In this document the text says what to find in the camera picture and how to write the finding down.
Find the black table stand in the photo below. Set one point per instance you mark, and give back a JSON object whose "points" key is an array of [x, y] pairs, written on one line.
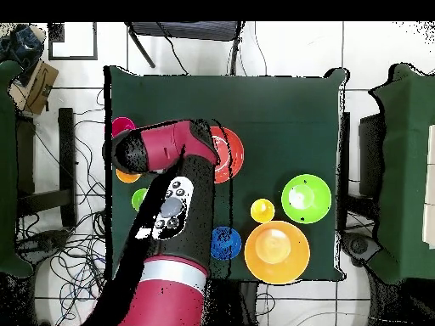
{"points": [[67, 152], [370, 152]]}

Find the green bowl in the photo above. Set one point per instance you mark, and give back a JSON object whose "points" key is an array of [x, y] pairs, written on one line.
{"points": [[306, 199]]}

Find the grey base foot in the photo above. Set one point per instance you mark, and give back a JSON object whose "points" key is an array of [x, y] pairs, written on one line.
{"points": [[360, 246], [46, 241]]}

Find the large shallow orange bowl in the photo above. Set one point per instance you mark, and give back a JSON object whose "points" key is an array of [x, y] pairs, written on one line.
{"points": [[234, 152]]}

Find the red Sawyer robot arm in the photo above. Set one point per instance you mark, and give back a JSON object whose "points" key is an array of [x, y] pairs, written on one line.
{"points": [[163, 149]]}

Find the white board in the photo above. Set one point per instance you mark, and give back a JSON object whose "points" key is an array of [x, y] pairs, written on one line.
{"points": [[430, 186]]}

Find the dark green tablecloth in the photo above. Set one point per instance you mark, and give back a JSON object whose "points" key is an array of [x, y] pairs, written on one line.
{"points": [[272, 102]]}

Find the green covered side table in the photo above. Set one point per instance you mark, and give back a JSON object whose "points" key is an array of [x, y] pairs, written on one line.
{"points": [[6, 169], [404, 169]]}

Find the dark blue bag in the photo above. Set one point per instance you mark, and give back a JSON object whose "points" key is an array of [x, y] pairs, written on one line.
{"points": [[22, 46]]}

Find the green cup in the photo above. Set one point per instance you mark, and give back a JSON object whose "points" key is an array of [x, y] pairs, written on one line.
{"points": [[137, 198]]}

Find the yellow cup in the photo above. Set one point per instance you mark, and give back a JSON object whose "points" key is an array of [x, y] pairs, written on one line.
{"points": [[262, 211]]}

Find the orange cup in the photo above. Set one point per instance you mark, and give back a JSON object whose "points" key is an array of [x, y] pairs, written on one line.
{"points": [[127, 178]]}

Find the large yellow bowl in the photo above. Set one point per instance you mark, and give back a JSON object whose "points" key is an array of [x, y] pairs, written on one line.
{"points": [[277, 253]]}

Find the black square frame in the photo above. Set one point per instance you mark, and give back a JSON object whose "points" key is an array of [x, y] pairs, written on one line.
{"points": [[95, 40]]}

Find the dark blue bowl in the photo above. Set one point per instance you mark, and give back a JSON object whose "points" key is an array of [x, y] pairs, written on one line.
{"points": [[229, 243]]}

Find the cardboard box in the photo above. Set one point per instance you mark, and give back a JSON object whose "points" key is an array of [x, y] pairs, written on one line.
{"points": [[40, 88]]}

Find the pink cup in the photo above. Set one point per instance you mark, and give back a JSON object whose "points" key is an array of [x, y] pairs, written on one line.
{"points": [[120, 124]]}

